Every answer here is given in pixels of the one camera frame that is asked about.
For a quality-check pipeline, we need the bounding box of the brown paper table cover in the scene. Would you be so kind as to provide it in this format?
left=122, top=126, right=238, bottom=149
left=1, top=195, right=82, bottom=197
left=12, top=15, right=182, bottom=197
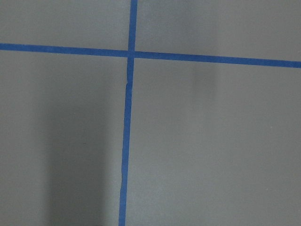
left=0, top=0, right=301, bottom=226

